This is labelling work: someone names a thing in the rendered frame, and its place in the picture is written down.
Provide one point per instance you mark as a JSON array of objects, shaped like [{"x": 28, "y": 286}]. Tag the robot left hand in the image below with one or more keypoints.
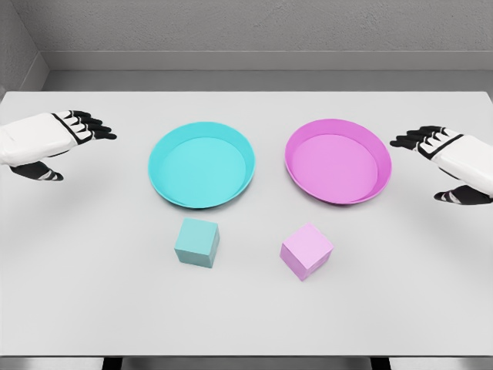
[{"x": 38, "y": 138}]

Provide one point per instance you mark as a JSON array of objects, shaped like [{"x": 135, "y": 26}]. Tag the pink block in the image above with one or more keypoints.
[{"x": 306, "y": 251}]

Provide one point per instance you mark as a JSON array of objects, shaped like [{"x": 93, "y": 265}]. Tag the pink plate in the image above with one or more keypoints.
[{"x": 337, "y": 163}]

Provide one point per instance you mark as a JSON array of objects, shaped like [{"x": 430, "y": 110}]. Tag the cyan block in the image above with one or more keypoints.
[{"x": 196, "y": 243}]

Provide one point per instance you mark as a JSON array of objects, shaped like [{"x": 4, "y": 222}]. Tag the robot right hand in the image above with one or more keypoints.
[{"x": 462, "y": 158}]

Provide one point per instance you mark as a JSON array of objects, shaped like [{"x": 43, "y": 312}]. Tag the cyan plate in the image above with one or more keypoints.
[{"x": 201, "y": 165}]

